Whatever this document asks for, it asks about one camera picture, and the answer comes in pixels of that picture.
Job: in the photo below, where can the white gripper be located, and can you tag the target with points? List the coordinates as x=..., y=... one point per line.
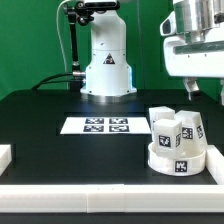
x=193, y=47

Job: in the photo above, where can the white round stool seat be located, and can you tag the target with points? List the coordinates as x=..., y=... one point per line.
x=176, y=167

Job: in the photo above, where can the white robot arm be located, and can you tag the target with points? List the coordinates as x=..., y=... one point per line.
x=108, y=74

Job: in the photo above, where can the white marker base sheet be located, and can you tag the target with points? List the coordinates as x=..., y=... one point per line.
x=105, y=125

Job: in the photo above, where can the white front fence bar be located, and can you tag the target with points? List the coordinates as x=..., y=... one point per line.
x=111, y=198

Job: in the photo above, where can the white left fence piece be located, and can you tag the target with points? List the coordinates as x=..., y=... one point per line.
x=5, y=157

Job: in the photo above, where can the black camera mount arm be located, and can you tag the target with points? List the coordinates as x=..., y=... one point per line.
x=78, y=13

